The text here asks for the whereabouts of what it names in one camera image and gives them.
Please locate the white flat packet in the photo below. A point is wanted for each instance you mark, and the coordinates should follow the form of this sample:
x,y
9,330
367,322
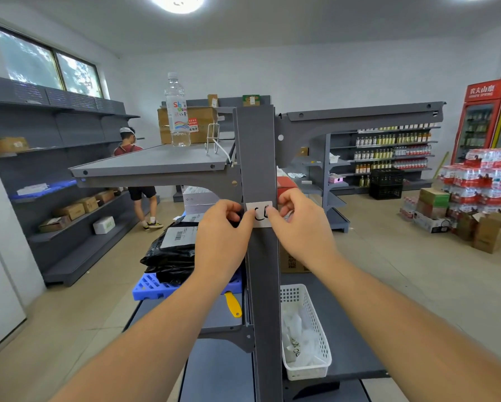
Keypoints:
x,y
32,189

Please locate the yellow plastic scraper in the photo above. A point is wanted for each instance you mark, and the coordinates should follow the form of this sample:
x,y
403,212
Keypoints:
x,y
233,305

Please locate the white label CE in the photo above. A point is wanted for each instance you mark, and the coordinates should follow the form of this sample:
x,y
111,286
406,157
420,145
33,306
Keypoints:
x,y
256,206

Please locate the pile of white paper scraps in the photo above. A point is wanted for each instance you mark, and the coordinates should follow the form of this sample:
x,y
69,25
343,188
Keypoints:
x,y
294,330

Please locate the clear plastic water bottle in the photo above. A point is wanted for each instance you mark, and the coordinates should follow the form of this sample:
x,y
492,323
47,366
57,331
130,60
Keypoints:
x,y
178,129

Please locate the dark framed window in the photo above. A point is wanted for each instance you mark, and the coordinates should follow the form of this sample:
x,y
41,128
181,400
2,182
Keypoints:
x,y
28,58

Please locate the round ceiling lamp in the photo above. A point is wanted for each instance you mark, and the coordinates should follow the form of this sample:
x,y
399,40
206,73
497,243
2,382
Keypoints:
x,y
178,3

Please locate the small tall cardboard box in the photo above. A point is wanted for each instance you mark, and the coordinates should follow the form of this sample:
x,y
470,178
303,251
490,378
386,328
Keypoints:
x,y
212,100

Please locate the white cardboard carton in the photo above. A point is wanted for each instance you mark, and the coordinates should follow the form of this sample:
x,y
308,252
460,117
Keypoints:
x,y
198,198

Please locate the green topped small box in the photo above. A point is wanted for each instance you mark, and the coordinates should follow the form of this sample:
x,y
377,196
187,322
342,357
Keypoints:
x,y
251,100

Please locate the red drinks fridge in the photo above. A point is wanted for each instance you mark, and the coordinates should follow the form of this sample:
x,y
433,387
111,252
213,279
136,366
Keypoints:
x,y
481,89

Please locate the person's left forearm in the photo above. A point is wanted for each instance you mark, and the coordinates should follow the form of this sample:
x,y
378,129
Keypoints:
x,y
150,351

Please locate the small white box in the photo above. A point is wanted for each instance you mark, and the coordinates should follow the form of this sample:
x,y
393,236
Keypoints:
x,y
104,225

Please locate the small pink box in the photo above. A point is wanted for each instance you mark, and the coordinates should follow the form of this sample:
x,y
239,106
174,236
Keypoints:
x,y
336,179

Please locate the white printed carton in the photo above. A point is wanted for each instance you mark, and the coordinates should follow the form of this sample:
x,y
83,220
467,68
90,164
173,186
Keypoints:
x,y
430,222

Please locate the printed brown cardboard box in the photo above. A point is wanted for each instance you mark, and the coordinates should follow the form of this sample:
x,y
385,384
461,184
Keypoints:
x,y
288,263

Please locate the open brown cardboard box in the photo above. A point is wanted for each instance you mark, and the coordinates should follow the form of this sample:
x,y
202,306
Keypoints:
x,y
491,234

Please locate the white plastic mesh basket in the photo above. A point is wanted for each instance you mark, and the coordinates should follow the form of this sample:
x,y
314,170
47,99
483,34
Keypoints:
x,y
321,330

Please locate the grey metal gondola shelf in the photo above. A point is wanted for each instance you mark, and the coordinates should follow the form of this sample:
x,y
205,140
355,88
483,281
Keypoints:
x,y
254,163

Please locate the large brown cardboard box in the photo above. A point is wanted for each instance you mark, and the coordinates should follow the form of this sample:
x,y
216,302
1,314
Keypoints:
x,y
204,117

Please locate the black plastic parcel bags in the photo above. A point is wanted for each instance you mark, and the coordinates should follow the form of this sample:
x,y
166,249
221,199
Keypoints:
x,y
171,259

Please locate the black plastic crate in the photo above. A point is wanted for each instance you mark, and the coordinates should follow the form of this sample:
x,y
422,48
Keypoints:
x,y
386,184

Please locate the person's right forearm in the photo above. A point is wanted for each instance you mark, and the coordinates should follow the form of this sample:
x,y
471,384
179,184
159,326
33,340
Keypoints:
x,y
409,334

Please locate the small shrink-wrapped bottle pack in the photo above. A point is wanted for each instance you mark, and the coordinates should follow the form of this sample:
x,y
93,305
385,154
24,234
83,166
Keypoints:
x,y
408,208

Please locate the person's left hand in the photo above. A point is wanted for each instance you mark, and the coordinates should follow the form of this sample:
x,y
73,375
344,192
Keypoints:
x,y
219,247

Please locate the grey wall shelving unit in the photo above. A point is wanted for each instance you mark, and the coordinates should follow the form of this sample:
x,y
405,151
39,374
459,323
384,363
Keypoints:
x,y
32,121

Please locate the red box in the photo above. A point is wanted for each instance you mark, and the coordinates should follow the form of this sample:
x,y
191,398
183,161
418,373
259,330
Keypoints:
x,y
284,184

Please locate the person's right hand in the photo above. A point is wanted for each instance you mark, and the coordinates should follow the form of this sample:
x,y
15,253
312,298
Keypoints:
x,y
305,234

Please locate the rows of small bottles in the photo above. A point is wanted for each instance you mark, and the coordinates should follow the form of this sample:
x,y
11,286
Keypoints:
x,y
376,154

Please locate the stack of water bottle packs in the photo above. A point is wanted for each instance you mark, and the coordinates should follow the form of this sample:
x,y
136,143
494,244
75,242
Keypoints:
x,y
476,180

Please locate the flat open cardboard box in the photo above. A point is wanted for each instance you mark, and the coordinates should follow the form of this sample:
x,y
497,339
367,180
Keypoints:
x,y
54,224

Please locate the grey shelving with bottles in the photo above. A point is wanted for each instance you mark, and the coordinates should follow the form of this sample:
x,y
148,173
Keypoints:
x,y
340,150

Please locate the green cardboard box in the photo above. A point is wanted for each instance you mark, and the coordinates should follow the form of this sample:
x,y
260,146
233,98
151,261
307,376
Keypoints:
x,y
434,197

